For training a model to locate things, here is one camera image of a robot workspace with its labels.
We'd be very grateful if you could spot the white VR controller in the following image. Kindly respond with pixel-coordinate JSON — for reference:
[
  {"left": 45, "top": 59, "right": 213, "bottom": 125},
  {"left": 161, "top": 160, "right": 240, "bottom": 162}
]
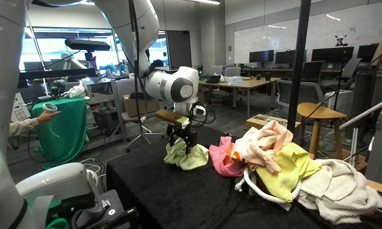
[{"left": 42, "top": 102, "right": 60, "bottom": 114}]

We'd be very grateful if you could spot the grey swivel chair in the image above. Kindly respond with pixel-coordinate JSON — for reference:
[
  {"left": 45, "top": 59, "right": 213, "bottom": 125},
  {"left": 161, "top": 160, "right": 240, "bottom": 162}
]
[{"left": 277, "top": 62, "right": 327, "bottom": 119}]

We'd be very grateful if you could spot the white hose ring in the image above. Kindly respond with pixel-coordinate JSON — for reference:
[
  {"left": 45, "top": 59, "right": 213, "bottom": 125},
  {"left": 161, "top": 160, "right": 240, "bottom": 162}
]
[{"left": 234, "top": 166, "right": 303, "bottom": 207}]

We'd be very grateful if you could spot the white crumpled bag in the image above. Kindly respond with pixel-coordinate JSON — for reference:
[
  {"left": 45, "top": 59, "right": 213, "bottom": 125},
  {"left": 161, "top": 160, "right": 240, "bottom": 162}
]
[{"left": 63, "top": 82, "right": 88, "bottom": 101}]

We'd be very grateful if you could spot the black computer monitor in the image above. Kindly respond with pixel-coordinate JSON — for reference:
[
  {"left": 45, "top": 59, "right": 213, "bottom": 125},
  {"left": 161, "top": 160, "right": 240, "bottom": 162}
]
[
  {"left": 275, "top": 50, "right": 308, "bottom": 67},
  {"left": 357, "top": 43, "right": 382, "bottom": 65},
  {"left": 249, "top": 50, "right": 275, "bottom": 67},
  {"left": 311, "top": 46, "right": 355, "bottom": 67}
]

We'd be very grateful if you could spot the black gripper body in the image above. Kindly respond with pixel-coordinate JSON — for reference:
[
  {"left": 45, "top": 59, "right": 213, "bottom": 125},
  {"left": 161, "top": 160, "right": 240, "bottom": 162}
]
[{"left": 164, "top": 125, "right": 200, "bottom": 147}]

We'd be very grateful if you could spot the white dotted panel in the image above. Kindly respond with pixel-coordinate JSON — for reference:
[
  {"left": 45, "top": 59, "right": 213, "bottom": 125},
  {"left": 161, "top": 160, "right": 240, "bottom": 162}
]
[{"left": 10, "top": 93, "right": 32, "bottom": 124}]

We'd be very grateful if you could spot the whiteboard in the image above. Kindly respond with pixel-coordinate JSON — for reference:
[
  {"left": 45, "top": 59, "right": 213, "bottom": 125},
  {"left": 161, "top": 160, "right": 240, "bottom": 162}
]
[{"left": 232, "top": 4, "right": 382, "bottom": 55}]

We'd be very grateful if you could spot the light green cloth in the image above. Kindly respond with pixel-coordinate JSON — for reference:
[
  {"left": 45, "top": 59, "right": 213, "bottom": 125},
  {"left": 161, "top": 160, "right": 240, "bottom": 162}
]
[{"left": 163, "top": 138, "right": 210, "bottom": 172}]

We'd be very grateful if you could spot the small black wall gadget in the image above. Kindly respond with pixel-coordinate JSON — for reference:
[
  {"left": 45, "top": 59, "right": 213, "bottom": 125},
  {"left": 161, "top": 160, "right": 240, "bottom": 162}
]
[{"left": 334, "top": 35, "right": 349, "bottom": 49}]

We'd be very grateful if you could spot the green fabric drape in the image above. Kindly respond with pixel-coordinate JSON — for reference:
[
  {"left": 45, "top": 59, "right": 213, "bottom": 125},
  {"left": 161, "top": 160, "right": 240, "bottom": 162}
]
[{"left": 31, "top": 97, "right": 89, "bottom": 168}]

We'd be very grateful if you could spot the large white terry towel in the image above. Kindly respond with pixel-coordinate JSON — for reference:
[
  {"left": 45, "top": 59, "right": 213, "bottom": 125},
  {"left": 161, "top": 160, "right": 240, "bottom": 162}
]
[{"left": 297, "top": 158, "right": 382, "bottom": 226}]

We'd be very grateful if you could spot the brown cardboard box black tape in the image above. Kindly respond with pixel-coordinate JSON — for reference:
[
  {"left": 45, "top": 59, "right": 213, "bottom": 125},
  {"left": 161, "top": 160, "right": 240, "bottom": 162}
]
[{"left": 245, "top": 114, "right": 303, "bottom": 133}]

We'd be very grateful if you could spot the multicolour wrist camera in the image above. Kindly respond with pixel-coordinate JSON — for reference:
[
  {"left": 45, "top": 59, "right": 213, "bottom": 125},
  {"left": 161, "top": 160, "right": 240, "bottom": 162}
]
[{"left": 156, "top": 109, "right": 191, "bottom": 130}]

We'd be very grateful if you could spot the black utility cart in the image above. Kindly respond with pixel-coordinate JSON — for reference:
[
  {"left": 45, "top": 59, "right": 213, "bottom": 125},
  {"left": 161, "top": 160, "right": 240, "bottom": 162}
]
[{"left": 87, "top": 79, "right": 121, "bottom": 142}]

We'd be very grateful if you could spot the black clamp bracket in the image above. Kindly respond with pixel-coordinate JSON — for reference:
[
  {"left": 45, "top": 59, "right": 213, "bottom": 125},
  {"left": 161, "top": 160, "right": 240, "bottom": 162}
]
[{"left": 69, "top": 189, "right": 140, "bottom": 229}]

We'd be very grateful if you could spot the wooden stool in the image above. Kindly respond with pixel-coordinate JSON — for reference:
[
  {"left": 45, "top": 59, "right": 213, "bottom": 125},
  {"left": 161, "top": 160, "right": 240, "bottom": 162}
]
[{"left": 296, "top": 102, "right": 349, "bottom": 168}]

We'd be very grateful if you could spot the black bar-shaped camera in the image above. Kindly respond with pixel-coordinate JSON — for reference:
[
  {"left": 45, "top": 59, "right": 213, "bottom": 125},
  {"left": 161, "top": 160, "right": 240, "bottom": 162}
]
[{"left": 64, "top": 37, "right": 112, "bottom": 65}]

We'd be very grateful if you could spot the tan wooden plank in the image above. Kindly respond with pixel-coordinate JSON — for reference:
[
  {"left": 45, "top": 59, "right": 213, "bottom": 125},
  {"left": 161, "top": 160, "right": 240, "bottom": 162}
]
[{"left": 369, "top": 37, "right": 382, "bottom": 69}]

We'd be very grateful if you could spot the black vertical pole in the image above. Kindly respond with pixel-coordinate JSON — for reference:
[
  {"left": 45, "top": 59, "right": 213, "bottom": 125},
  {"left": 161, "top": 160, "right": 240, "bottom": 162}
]
[{"left": 284, "top": 0, "right": 316, "bottom": 168}]

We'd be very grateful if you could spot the small brown carton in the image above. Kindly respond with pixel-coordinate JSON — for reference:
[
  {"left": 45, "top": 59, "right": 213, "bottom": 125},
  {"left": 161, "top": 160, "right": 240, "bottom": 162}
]
[{"left": 122, "top": 93, "right": 161, "bottom": 119}]

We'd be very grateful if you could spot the yellow cloth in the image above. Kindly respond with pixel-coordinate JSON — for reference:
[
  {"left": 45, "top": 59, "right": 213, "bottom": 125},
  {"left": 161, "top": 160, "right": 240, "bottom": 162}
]
[{"left": 255, "top": 142, "right": 322, "bottom": 204}]

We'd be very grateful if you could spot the white metal rail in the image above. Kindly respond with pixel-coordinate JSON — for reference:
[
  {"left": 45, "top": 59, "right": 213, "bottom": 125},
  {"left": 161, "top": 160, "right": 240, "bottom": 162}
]
[{"left": 338, "top": 100, "right": 382, "bottom": 168}]

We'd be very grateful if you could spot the black table cloth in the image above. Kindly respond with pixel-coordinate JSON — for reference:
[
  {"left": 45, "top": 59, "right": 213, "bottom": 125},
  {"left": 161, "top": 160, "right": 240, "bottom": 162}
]
[{"left": 106, "top": 126, "right": 382, "bottom": 229}]

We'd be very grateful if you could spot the grey office chair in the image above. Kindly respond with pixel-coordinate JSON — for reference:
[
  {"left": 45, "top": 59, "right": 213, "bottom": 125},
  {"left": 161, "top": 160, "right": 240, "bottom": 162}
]
[{"left": 111, "top": 78, "right": 164, "bottom": 148}]

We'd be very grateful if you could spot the teal green sheet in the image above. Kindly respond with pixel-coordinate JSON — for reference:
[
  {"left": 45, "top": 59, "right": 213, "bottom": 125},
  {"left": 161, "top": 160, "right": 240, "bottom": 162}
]
[{"left": 27, "top": 195, "right": 72, "bottom": 229}]

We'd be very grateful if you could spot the person's right hand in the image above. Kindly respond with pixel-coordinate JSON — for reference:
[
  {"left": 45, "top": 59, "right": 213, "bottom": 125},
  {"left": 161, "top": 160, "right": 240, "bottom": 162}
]
[{"left": 37, "top": 110, "right": 63, "bottom": 125}]

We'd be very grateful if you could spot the person in beige hoodie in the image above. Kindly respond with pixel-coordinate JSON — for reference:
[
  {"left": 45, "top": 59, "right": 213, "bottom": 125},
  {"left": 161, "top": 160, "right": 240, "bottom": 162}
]
[{"left": 8, "top": 109, "right": 63, "bottom": 139}]

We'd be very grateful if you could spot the white base cable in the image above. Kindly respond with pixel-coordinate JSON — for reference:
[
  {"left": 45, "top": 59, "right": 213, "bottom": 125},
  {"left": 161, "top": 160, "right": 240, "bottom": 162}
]
[{"left": 86, "top": 168, "right": 112, "bottom": 214}]

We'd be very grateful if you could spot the pink cloth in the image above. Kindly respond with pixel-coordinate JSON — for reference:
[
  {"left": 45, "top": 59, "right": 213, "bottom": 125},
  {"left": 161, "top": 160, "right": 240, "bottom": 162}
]
[{"left": 208, "top": 135, "right": 247, "bottom": 179}]

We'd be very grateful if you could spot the peach cloth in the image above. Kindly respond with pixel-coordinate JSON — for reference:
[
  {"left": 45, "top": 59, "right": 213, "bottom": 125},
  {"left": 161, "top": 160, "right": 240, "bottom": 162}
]
[{"left": 224, "top": 120, "right": 296, "bottom": 176}]

